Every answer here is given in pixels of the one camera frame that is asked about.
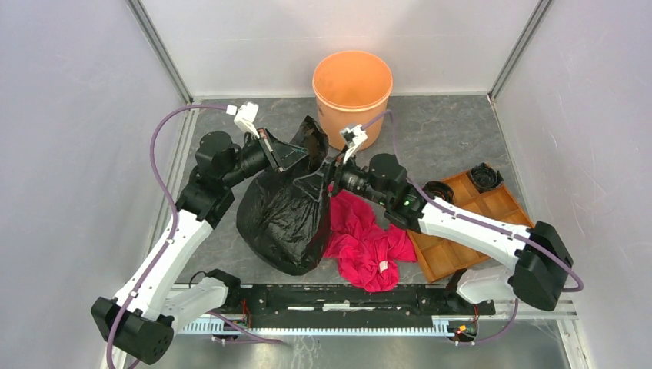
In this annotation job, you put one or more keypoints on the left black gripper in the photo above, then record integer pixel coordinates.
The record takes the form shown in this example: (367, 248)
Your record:
(279, 155)

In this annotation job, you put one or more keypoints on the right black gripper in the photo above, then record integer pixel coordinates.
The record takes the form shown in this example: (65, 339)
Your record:
(314, 184)

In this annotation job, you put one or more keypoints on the black plastic trash bag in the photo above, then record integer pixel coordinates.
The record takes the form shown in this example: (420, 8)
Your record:
(281, 224)

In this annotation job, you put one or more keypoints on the orange plastic trash bin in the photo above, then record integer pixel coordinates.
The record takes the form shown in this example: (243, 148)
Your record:
(351, 88)

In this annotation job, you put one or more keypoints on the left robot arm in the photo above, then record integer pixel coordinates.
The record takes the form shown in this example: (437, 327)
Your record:
(141, 319)

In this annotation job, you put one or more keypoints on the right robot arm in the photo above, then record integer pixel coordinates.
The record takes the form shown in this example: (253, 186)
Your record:
(535, 266)

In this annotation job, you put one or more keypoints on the red cloth towel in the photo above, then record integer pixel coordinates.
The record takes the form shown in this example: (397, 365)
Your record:
(366, 254)

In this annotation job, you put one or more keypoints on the orange compartment tray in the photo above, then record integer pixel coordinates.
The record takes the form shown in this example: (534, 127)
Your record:
(449, 243)

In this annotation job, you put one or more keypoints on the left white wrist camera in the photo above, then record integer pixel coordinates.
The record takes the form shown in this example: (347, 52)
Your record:
(244, 117)

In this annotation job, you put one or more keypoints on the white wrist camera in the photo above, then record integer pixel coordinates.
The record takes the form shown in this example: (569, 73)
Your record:
(244, 117)
(354, 137)

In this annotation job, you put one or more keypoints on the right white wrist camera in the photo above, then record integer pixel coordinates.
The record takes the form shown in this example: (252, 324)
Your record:
(354, 137)

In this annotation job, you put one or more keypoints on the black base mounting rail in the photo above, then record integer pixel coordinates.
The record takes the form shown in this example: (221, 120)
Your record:
(418, 310)

